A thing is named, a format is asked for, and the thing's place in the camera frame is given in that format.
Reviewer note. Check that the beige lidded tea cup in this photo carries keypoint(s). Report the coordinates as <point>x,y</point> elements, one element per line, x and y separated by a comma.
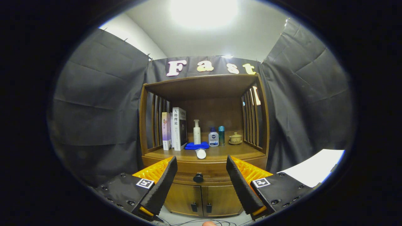
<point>235,138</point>

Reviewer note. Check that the white bottle blue cap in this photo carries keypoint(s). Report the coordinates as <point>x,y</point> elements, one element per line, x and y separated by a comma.
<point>213,138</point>

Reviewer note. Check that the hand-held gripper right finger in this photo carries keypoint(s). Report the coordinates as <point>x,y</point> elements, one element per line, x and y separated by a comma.
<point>243,188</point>

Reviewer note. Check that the white pump bottle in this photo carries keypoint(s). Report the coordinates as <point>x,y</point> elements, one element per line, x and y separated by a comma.
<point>197,135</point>

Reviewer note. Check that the blue folded cloth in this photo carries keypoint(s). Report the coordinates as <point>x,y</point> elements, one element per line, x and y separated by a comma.
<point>190,146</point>

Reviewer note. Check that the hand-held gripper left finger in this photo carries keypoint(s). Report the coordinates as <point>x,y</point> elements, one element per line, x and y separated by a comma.
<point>161,188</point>

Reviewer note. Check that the wooden cabinet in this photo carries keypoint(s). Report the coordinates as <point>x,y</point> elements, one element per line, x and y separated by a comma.
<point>213,113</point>

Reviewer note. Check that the white book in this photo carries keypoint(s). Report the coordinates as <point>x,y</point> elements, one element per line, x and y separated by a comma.
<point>176,131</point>

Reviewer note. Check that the white green tube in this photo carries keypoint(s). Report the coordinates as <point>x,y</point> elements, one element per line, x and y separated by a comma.
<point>201,153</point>

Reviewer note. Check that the wooden cabinet door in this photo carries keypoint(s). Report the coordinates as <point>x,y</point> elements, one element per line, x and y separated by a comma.
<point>223,197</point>
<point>180,197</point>

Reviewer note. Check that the teal bottle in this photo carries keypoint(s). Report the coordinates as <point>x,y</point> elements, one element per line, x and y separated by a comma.
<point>221,136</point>

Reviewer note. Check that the purple book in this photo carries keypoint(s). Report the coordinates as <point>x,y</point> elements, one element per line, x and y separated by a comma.
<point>166,131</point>

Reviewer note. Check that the white ribbed cabinet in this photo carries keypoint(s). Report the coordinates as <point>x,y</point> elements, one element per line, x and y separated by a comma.
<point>314,166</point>

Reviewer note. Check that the black round drawer knob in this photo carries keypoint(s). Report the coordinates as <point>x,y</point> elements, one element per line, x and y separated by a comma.
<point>198,177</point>

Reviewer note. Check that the wooden drawer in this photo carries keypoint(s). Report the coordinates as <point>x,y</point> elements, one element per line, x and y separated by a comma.
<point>204,166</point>

